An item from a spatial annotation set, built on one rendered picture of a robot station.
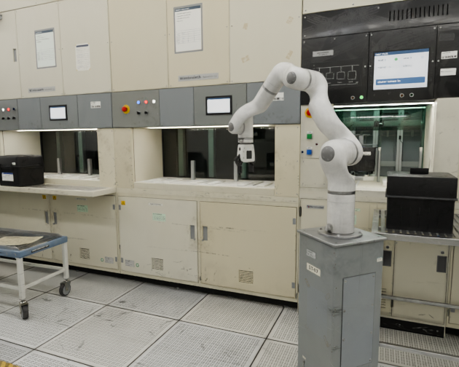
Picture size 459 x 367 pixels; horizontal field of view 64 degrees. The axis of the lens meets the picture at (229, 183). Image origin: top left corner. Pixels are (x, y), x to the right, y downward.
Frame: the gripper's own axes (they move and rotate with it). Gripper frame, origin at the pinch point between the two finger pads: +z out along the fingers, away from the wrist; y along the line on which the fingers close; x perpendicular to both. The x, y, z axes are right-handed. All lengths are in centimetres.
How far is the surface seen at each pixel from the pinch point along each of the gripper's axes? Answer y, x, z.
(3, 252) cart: -97, 133, 56
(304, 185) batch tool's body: 51, -3, 13
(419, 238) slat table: 20, -87, 26
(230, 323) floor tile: 6, 20, 101
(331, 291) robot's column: -16, -66, 46
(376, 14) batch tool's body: 67, -40, -89
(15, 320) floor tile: -96, 121, 101
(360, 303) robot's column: -4, -73, 53
